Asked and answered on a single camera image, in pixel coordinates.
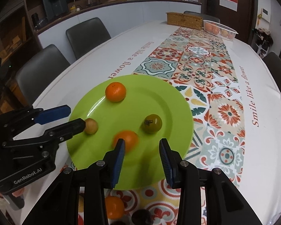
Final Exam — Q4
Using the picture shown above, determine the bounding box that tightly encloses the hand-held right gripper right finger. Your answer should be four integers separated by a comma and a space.
159, 138, 258, 225

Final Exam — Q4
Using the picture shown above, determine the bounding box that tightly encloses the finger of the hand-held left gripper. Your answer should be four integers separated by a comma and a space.
1, 118, 86, 149
0, 105, 71, 138

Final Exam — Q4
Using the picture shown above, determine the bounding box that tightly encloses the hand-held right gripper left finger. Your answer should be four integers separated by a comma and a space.
33, 139, 126, 225

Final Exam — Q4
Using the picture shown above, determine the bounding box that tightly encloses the small tan round fruit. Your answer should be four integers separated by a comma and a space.
84, 118, 99, 135

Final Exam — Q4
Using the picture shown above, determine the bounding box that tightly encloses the orange tangerine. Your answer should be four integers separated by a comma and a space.
112, 130, 139, 152
105, 196, 126, 220
105, 82, 127, 103

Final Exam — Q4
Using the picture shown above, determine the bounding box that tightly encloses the green plate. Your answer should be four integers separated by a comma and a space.
67, 75, 194, 190

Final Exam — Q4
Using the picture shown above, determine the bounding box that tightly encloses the person's left hand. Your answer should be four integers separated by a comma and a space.
11, 189, 26, 198

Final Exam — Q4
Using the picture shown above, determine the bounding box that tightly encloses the green tomato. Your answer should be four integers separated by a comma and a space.
141, 114, 163, 134

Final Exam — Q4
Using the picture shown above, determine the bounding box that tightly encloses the grey dining chair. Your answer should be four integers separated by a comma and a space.
15, 44, 71, 100
183, 11, 221, 23
66, 17, 112, 60
263, 52, 281, 92

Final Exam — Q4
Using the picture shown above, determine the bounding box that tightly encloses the dark purple plum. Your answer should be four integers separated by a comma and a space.
131, 209, 154, 225

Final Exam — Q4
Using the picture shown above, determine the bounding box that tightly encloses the wooden shelf cabinet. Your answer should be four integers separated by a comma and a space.
0, 0, 44, 60

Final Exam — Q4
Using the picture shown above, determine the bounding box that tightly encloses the patterned white tablecloth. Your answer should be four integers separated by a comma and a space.
30, 20, 281, 225

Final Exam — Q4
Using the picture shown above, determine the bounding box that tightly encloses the black appliance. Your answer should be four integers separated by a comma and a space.
42, 0, 68, 20

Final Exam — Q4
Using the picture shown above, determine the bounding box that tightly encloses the white counter cabinet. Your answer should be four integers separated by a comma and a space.
37, 0, 202, 59

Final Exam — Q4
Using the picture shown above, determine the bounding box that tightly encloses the wicker box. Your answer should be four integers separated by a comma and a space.
167, 12, 203, 30

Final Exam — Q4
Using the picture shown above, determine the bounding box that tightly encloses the white plastic basket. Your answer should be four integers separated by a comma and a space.
203, 20, 239, 41

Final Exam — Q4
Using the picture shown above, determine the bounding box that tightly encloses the pile of dark shoes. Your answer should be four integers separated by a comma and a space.
252, 28, 274, 57

